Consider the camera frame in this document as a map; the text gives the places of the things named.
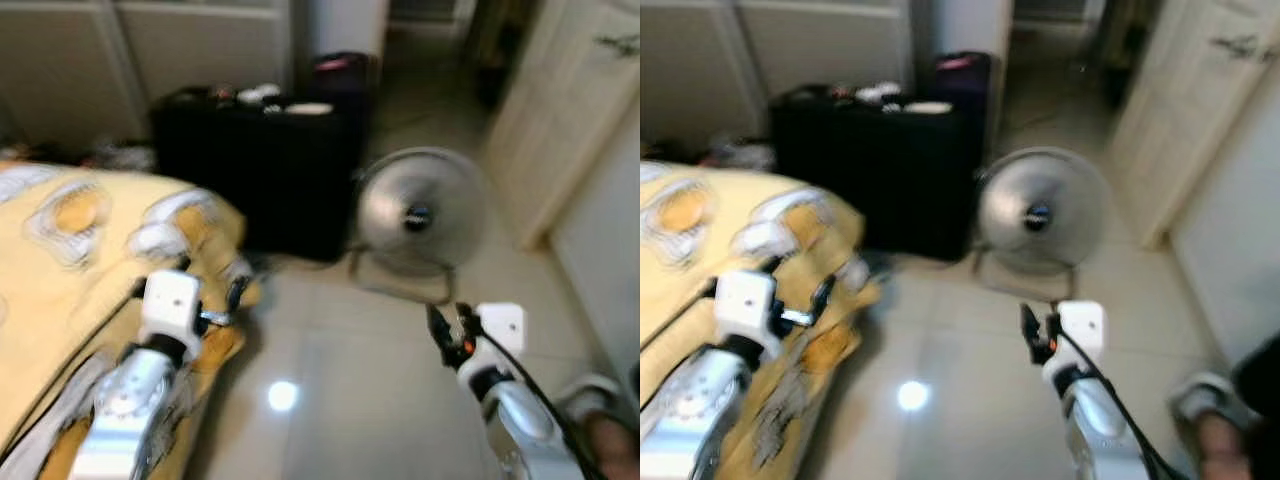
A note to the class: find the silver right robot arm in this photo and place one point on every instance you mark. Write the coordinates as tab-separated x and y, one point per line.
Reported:
1100	420
525	420

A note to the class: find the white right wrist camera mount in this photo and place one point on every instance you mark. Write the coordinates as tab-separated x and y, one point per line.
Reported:
502	330
1083	328

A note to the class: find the beige wardrobe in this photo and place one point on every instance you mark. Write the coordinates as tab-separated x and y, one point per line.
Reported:
150	60
800	55

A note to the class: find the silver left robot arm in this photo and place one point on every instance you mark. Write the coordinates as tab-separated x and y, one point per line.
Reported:
690	420
130	410

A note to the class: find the white slipper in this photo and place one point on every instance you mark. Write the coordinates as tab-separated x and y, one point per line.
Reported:
585	395
1205	395

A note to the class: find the beige door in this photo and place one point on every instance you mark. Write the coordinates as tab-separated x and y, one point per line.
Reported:
1200	120
570	120

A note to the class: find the yellow cartoon egg blanket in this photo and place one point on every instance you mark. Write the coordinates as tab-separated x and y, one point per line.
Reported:
80	260
700	250

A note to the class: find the black cabinet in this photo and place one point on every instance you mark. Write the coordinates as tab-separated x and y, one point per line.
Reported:
880	180
260	180

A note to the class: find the white dish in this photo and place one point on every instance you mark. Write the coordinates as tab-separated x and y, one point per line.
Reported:
310	108
930	107

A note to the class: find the grey round floor fan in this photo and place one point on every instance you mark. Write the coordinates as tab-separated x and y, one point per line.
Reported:
420	210
1040	210

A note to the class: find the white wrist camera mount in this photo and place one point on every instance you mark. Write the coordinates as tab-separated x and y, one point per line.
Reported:
748	310
1083	328
170	310
502	330

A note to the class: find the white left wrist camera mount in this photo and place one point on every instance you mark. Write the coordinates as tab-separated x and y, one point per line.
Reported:
748	310
170	310

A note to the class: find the dark purple suitcase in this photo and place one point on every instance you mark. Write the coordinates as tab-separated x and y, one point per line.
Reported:
345	80
965	78

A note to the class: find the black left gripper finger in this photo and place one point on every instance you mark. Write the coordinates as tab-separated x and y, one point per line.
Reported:
822	298
238	298

